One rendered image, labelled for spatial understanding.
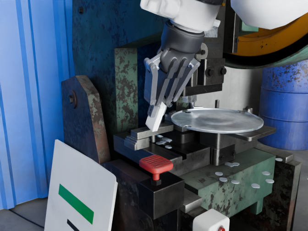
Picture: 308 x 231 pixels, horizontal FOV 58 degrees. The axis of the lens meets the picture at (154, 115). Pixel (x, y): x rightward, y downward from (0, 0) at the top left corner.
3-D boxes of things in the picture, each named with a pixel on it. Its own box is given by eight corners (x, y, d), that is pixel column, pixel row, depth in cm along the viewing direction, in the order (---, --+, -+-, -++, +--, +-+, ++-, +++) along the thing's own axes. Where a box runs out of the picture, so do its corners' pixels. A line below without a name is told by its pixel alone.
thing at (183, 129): (211, 124, 103) (212, 112, 101) (182, 131, 94) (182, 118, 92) (194, 119, 109) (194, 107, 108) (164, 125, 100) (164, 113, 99)
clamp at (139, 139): (175, 139, 95) (176, 109, 93) (134, 150, 85) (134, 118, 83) (164, 134, 100) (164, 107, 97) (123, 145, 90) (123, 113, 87)
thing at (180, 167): (257, 145, 106) (259, 130, 105) (167, 180, 79) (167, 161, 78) (198, 128, 129) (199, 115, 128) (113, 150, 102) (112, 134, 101)
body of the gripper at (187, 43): (181, 33, 46) (164, 82, 51) (216, 35, 51) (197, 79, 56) (156, 15, 50) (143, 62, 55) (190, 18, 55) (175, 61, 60)
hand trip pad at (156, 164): (175, 192, 65) (176, 162, 63) (155, 201, 61) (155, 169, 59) (156, 181, 70) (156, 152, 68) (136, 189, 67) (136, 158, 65)
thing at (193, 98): (198, 101, 99) (198, 91, 98) (188, 103, 96) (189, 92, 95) (191, 100, 102) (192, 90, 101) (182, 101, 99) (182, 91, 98)
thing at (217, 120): (281, 122, 89) (282, 119, 88) (223, 140, 71) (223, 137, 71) (211, 106, 111) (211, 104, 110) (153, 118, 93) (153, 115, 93)
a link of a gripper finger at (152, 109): (161, 97, 58) (150, 99, 56) (154, 117, 61) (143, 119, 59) (157, 94, 59) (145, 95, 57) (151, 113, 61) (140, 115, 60)
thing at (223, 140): (273, 169, 85) (277, 126, 82) (245, 182, 77) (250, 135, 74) (209, 146, 104) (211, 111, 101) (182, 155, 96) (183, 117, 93)
